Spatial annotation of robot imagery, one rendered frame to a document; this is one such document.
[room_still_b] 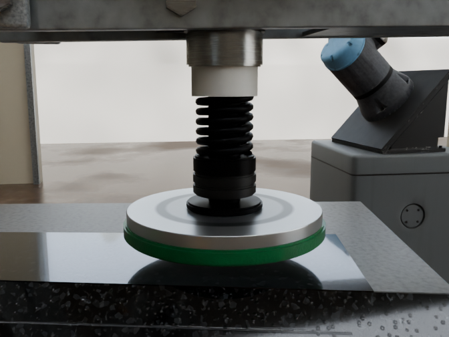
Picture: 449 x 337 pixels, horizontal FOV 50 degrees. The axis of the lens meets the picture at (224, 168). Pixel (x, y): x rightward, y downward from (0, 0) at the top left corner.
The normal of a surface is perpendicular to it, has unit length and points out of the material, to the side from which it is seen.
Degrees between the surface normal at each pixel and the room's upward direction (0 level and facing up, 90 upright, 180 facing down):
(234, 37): 90
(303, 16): 90
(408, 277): 0
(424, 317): 45
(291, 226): 0
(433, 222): 90
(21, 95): 90
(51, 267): 0
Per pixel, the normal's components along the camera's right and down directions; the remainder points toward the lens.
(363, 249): 0.00, -0.98
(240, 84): 0.44, 0.15
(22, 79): 0.14, 0.17
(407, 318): -0.05, -0.57
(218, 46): -0.13, 0.17
